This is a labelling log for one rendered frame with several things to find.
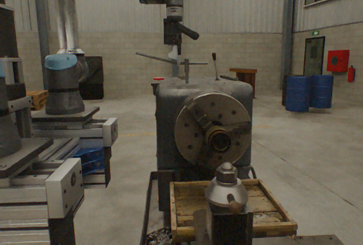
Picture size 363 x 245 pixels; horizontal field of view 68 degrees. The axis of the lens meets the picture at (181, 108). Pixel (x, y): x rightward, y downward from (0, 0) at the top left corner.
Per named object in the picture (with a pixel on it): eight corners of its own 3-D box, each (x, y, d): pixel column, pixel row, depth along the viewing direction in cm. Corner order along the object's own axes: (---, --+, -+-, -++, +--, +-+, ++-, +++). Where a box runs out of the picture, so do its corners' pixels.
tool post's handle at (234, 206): (224, 202, 47) (224, 191, 46) (235, 202, 47) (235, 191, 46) (230, 217, 42) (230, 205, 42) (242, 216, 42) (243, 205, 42)
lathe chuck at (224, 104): (169, 158, 118) (177, 86, 113) (240, 164, 121) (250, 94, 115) (170, 166, 109) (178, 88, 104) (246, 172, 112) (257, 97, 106)
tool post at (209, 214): (205, 231, 55) (205, 186, 54) (241, 229, 56) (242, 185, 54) (211, 257, 48) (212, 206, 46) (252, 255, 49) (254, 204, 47)
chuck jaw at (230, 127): (219, 123, 111) (247, 118, 111) (220, 134, 111) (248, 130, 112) (224, 130, 100) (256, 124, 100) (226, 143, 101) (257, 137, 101)
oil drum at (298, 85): (280, 108, 740) (282, 76, 724) (300, 107, 751) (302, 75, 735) (293, 112, 683) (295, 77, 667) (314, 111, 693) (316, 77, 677)
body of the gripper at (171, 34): (163, 46, 127) (163, 19, 125) (182, 46, 128) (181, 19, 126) (163, 45, 120) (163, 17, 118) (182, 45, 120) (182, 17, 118)
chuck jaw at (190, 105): (202, 128, 111) (185, 106, 108) (212, 120, 110) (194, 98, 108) (207, 136, 100) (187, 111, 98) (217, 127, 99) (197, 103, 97)
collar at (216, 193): (202, 186, 53) (202, 172, 53) (241, 185, 54) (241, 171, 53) (208, 208, 46) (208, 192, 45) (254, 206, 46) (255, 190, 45)
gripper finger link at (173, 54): (167, 66, 125) (167, 45, 124) (180, 66, 125) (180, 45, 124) (168, 66, 122) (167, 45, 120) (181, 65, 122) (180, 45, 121)
